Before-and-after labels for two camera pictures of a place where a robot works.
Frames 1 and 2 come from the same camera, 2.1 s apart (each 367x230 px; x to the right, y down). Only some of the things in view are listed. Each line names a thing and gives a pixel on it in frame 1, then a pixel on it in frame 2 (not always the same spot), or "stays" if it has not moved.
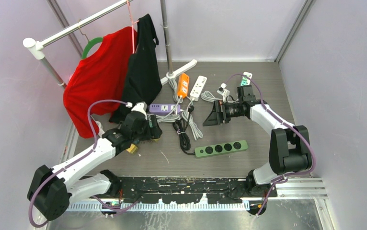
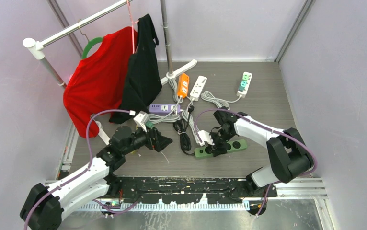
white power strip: [245, 80] stays
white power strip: [198, 87] stays
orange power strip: [183, 85] stays
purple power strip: [164, 109] stays
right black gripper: [218, 115] to [217, 149]
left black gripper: [154, 132] to [154, 139]
